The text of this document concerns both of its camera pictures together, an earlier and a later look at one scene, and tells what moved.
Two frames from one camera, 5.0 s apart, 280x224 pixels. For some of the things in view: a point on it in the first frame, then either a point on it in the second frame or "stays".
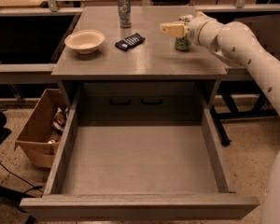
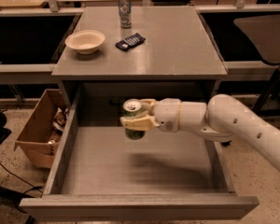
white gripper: [195, 30] -> [166, 115]
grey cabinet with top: [137, 64] stays
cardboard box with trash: [41, 133] stays
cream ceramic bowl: [86, 41] stays
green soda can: [182, 43] -> [131, 106]
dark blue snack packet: [130, 42] stays
